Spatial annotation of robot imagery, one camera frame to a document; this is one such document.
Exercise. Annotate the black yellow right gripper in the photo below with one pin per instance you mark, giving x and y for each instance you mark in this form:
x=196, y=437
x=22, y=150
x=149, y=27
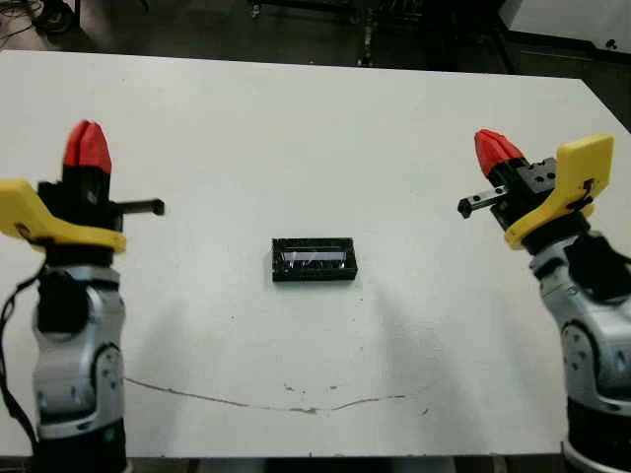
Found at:
x=581, y=167

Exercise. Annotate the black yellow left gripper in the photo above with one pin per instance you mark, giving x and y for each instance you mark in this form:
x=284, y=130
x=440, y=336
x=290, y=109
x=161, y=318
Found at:
x=29, y=212

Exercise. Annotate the glossy black box lid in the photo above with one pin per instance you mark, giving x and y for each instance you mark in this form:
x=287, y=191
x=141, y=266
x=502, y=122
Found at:
x=313, y=258

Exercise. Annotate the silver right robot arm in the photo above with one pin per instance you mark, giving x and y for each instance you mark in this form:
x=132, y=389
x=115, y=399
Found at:
x=596, y=345

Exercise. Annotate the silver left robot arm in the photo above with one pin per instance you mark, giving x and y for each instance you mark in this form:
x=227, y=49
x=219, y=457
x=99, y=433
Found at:
x=74, y=355

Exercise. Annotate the black gantry stand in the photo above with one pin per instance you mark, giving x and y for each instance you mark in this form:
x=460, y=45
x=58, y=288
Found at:
x=367, y=44

